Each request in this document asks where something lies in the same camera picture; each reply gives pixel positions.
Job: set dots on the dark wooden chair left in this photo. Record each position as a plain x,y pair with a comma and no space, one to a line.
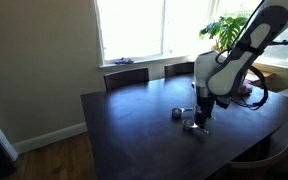
126,78

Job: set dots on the medium silver measuring cup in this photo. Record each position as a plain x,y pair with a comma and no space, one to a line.
177,112

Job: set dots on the small silver measuring cup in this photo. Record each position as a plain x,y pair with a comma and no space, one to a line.
189,124

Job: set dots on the dark wooden chair right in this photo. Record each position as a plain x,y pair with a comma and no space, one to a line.
178,69

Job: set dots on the dark wooden chair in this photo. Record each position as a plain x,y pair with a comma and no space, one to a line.
126,78
178,69

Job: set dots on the dark wooden dining table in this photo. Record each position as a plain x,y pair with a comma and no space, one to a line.
134,136

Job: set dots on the white window frame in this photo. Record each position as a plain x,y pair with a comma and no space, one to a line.
156,30

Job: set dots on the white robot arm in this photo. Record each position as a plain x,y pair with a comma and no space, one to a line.
217,78

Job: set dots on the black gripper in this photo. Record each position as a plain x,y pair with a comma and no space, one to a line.
203,110

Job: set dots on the green potted plant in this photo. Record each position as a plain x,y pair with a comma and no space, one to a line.
223,31

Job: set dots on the near curved wooden chair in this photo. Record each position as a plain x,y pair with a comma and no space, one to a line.
275,155

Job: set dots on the blue object on windowsill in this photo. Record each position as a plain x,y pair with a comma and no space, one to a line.
123,61

